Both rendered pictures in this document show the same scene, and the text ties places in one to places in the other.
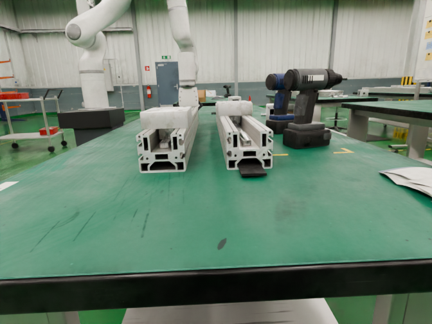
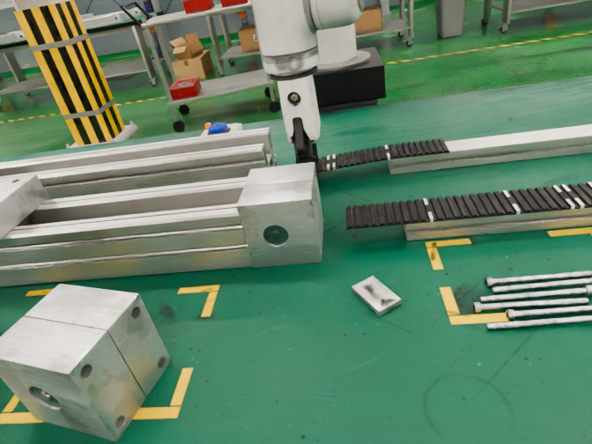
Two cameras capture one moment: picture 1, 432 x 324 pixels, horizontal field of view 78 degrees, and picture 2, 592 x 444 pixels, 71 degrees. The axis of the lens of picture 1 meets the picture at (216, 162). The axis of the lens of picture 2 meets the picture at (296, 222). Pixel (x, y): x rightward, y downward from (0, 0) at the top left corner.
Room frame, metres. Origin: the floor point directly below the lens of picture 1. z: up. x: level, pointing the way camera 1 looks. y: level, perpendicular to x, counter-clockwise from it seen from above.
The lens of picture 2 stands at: (1.51, -0.52, 1.11)
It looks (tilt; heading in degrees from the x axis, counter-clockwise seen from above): 32 degrees down; 102
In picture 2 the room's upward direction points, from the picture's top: 11 degrees counter-clockwise
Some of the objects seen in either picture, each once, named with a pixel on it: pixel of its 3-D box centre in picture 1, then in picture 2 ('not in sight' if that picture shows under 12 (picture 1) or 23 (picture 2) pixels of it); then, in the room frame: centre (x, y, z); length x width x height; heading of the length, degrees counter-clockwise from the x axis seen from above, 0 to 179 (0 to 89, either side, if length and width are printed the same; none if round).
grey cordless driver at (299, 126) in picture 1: (316, 107); not in sight; (0.79, -0.30, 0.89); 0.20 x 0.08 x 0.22; 107
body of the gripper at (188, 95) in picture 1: (188, 96); (298, 100); (1.42, 0.13, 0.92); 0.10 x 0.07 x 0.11; 91
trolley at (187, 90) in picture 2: not in sight; (208, 57); (0.29, 3.13, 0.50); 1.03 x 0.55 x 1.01; 14
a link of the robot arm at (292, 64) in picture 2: (188, 83); (291, 60); (1.42, 0.13, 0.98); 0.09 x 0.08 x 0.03; 91
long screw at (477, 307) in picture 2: not in sight; (529, 304); (1.66, -0.20, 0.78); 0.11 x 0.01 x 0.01; 2
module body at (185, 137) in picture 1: (180, 126); (63, 185); (0.95, 0.12, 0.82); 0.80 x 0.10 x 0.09; 1
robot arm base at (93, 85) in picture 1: (94, 92); (330, 25); (1.46, 0.63, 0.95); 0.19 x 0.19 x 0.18
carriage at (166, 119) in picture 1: (169, 121); not in sight; (0.70, 0.12, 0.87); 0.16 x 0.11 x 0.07; 1
